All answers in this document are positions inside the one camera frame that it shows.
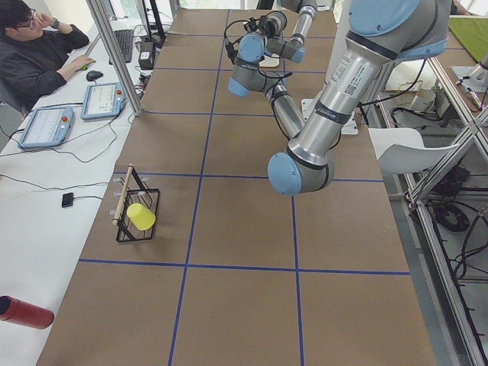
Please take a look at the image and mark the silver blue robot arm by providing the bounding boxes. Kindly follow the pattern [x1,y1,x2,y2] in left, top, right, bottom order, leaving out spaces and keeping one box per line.
[265,1,317,63]
[228,1,451,196]

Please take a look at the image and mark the yellow cup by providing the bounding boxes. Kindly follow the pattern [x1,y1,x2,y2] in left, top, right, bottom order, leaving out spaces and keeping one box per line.
[127,203,156,231]

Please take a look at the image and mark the white plastic tray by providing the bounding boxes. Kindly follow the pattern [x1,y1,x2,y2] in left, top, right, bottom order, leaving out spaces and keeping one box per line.
[259,55,280,69]

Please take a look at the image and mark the black box with label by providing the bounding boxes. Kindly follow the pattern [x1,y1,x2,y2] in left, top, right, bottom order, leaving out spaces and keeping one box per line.
[138,42,156,70]

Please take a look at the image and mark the white plastic chair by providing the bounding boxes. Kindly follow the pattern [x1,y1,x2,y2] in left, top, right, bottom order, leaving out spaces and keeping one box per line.
[368,127,460,174]

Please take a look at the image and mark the far teach pendant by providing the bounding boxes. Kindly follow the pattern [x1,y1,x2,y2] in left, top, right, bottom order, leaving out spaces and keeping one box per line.
[81,82,127,120]

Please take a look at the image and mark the teach pendant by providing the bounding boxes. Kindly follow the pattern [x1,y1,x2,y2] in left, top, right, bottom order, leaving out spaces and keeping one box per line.
[18,106,74,149]
[81,82,127,120]

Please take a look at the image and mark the small black device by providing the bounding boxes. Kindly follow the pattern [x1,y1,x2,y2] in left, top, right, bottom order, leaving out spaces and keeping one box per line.
[61,192,74,208]

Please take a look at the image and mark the black computer mouse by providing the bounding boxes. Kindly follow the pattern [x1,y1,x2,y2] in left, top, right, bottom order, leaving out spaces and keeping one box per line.
[85,70,104,82]

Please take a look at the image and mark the black keyboard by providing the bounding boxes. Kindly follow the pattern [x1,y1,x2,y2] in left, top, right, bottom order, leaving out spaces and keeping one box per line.
[113,29,133,63]

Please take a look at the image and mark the near teach pendant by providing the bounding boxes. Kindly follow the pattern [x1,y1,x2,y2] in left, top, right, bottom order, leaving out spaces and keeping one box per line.
[18,106,74,149]

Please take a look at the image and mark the seated person in black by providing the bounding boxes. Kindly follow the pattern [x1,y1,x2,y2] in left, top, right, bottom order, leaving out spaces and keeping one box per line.
[1,1,94,114]

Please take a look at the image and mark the red bottle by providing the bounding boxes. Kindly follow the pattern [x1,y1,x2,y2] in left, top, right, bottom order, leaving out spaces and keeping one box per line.
[1,295,55,329]

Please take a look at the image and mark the black wire cup rack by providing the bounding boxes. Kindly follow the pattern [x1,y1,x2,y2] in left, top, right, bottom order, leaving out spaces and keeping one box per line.
[111,164,160,244]

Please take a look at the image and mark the black camera cable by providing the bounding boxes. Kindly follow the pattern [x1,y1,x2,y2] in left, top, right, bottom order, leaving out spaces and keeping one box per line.
[223,19,252,66]

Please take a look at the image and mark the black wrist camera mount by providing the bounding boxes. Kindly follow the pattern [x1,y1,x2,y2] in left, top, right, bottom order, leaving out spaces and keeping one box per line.
[243,15,269,35]

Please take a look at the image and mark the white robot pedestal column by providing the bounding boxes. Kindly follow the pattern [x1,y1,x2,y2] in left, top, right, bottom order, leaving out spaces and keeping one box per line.
[302,1,351,120]

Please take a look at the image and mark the aluminium frame post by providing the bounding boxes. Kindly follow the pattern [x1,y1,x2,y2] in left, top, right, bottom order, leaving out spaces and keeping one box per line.
[86,0,143,117]

